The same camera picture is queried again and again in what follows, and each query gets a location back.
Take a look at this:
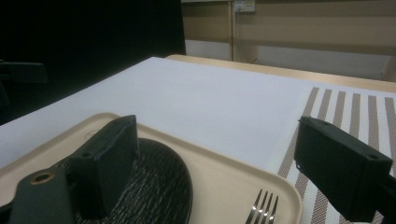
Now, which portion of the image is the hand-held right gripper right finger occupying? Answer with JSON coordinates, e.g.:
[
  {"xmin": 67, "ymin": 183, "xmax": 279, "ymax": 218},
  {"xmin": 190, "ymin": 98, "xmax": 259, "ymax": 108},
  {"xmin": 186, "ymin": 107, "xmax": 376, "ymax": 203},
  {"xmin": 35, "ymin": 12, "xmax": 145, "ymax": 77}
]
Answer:
[{"xmin": 293, "ymin": 115, "xmax": 394, "ymax": 223}]

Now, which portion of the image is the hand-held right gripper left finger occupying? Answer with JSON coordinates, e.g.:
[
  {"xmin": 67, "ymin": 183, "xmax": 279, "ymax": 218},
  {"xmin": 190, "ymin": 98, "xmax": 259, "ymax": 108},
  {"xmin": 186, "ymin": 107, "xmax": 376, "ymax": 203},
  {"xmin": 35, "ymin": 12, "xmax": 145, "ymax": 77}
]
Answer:
[{"xmin": 65, "ymin": 114, "xmax": 141, "ymax": 220}]

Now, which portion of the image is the black round plate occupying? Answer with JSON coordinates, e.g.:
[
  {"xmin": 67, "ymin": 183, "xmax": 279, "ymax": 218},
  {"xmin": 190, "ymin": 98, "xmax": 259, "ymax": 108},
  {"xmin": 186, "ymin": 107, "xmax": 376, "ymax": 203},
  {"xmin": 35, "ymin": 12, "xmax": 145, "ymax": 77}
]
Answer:
[{"xmin": 55, "ymin": 137, "xmax": 194, "ymax": 224}]

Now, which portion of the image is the silver fork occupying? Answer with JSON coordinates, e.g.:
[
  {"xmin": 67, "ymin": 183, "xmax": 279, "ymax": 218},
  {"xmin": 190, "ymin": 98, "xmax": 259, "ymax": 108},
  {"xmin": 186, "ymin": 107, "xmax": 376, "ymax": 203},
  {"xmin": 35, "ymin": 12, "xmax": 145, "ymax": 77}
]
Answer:
[{"xmin": 245, "ymin": 189, "xmax": 279, "ymax": 224}]

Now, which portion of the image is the beige plastic tray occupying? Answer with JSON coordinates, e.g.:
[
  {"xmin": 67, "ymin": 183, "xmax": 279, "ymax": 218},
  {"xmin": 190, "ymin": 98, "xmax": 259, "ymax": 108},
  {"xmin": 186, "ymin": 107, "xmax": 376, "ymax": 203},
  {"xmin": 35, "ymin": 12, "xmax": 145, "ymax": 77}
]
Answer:
[{"xmin": 0, "ymin": 111, "xmax": 304, "ymax": 224}]

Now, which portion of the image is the brown striped placemat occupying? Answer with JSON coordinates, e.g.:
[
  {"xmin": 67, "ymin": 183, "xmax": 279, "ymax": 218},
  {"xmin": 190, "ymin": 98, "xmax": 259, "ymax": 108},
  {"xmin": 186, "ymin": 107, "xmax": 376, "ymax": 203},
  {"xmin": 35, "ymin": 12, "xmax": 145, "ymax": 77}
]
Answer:
[{"xmin": 276, "ymin": 86, "xmax": 396, "ymax": 224}]

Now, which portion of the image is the black curtain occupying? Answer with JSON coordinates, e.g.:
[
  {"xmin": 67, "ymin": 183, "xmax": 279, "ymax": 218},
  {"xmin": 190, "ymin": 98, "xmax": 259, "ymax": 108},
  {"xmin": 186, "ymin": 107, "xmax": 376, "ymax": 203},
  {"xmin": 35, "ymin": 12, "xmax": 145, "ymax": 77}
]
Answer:
[{"xmin": 0, "ymin": 0, "xmax": 187, "ymax": 125}]

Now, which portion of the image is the light wooden table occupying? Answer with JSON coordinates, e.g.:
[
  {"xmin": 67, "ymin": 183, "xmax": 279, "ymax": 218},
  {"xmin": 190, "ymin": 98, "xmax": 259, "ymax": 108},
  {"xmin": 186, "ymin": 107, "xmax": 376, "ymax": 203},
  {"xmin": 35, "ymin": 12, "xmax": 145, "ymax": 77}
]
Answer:
[{"xmin": 164, "ymin": 54, "xmax": 396, "ymax": 93}]

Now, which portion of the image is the wooden cabinet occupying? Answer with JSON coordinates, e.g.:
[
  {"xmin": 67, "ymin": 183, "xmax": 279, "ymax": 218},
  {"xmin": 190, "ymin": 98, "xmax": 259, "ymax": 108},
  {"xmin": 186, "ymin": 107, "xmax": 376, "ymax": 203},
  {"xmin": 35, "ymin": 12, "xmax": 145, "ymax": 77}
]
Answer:
[{"xmin": 181, "ymin": 0, "xmax": 396, "ymax": 82}]

